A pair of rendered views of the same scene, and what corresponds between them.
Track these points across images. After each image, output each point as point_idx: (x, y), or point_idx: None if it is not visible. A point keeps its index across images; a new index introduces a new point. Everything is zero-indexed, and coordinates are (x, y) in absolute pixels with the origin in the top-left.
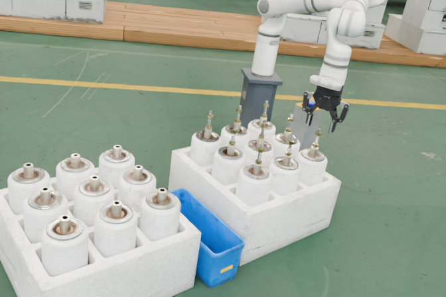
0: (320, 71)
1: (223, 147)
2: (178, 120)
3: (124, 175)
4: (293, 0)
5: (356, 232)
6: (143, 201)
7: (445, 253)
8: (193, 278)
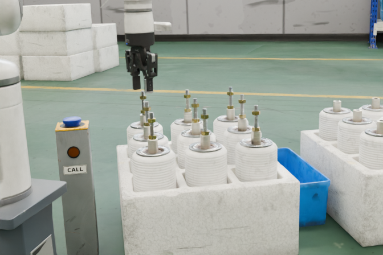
0: (150, 22)
1: (245, 132)
2: None
3: (370, 120)
4: None
5: (98, 198)
6: (352, 112)
7: (43, 178)
8: None
